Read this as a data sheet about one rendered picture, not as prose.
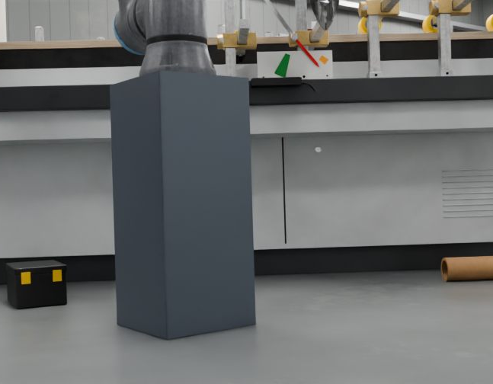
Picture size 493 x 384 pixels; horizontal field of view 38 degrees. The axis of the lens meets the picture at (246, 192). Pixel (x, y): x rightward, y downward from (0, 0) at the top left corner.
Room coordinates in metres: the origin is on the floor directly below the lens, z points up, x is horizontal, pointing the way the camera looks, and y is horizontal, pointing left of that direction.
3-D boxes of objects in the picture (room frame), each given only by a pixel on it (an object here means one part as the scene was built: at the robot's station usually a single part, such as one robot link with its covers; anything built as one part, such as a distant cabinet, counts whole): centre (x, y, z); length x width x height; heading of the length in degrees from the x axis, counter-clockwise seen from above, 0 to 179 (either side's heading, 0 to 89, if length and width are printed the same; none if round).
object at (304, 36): (2.47, -0.23, 0.84); 0.13 x 0.06 x 0.05; 92
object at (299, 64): (2.44, -0.18, 0.75); 0.26 x 0.01 x 0.10; 92
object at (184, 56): (1.74, 0.16, 0.65); 0.19 x 0.19 x 0.10
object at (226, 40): (2.46, 0.02, 0.84); 0.13 x 0.06 x 0.05; 92
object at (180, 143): (1.74, 0.16, 0.30); 0.25 x 0.25 x 0.60; 37
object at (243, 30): (2.41, 0.00, 0.84); 0.43 x 0.03 x 0.04; 2
